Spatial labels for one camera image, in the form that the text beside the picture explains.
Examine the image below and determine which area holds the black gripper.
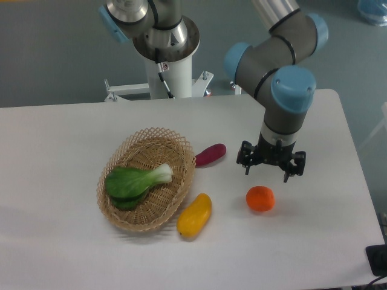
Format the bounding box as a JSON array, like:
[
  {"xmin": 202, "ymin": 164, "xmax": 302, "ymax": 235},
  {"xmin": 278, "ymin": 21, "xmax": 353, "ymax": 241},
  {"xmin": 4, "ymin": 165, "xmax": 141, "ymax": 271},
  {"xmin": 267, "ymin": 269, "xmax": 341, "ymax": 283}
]
[{"xmin": 236, "ymin": 122, "xmax": 307, "ymax": 182}]

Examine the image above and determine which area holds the orange fruit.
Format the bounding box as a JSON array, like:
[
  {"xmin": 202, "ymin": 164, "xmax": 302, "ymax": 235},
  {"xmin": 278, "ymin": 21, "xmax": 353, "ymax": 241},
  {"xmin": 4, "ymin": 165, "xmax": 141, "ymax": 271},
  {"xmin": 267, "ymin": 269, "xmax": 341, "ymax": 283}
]
[{"xmin": 246, "ymin": 186, "xmax": 276, "ymax": 212}]

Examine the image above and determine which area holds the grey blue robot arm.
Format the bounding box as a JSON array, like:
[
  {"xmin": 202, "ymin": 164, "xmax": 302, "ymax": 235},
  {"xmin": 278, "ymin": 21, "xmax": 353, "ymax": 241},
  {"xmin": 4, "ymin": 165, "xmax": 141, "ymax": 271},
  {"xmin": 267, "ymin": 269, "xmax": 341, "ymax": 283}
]
[{"xmin": 99, "ymin": 1, "xmax": 328, "ymax": 178}]

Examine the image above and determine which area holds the purple sweet potato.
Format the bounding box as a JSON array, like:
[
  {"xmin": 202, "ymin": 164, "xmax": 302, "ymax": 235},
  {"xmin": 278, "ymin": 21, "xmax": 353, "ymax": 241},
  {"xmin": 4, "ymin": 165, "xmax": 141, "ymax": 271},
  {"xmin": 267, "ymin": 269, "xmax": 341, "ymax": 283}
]
[{"xmin": 196, "ymin": 143, "xmax": 227, "ymax": 167}]

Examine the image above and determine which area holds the yellow mango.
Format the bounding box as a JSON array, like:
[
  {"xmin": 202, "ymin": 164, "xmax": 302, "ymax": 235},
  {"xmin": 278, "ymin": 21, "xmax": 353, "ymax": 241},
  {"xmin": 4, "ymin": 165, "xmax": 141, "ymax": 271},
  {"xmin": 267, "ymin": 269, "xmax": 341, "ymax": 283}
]
[{"xmin": 176, "ymin": 193, "xmax": 212, "ymax": 239}]

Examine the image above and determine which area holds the woven wicker basket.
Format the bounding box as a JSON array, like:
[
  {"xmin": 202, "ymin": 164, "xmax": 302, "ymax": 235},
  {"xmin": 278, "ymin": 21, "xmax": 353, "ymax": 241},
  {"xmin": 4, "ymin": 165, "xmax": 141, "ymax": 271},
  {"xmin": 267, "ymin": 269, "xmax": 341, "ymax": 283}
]
[{"xmin": 97, "ymin": 127, "xmax": 196, "ymax": 232}]

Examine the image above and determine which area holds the black device bottom right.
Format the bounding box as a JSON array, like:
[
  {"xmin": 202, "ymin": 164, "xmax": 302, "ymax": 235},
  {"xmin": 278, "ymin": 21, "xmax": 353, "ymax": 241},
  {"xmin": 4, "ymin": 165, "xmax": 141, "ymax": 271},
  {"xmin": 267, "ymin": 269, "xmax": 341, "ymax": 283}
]
[{"xmin": 365, "ymin": 244, "xmax": 386, "ymax": 276}]

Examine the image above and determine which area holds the green bok choy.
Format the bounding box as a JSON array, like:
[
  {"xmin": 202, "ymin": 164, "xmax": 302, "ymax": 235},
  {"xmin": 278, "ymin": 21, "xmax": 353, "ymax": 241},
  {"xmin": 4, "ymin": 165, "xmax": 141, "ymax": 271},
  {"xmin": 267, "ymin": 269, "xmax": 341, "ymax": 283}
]
[{"xmin": 105, "ymin": 164, "xmax": 174, "ymax": 210}]

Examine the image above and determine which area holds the blue object top right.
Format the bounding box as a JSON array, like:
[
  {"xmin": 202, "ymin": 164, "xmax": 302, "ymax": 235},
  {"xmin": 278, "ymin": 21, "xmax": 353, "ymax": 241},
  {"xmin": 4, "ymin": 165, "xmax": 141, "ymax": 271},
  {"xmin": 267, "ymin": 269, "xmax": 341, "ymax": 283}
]
[{"xmin": 357, "ymin": 0, "xmax": 386, "ymax": 27}]

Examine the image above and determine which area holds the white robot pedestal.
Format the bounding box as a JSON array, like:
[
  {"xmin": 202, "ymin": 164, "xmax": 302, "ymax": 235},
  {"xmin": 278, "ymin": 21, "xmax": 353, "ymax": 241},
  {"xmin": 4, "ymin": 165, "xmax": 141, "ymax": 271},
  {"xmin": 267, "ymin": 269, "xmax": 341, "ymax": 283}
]
[{"xmin": 104, "ymin": 57, "xmax": 214, "ymax": 102}]

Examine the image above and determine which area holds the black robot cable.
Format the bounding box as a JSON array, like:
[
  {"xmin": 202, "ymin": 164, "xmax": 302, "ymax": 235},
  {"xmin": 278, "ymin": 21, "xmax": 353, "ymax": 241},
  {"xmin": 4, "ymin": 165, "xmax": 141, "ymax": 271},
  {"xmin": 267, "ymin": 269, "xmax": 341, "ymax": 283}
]
[{"xmin": 154, "ymin": 47, "xmax": 175, "ymax": 99}]

